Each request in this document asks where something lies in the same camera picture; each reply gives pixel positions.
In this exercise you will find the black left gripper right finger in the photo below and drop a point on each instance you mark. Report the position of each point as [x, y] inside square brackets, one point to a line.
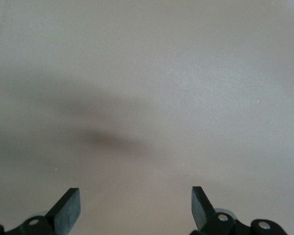
[201, 210]

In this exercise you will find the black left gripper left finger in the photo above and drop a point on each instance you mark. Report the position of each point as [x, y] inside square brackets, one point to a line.
[65, 213]

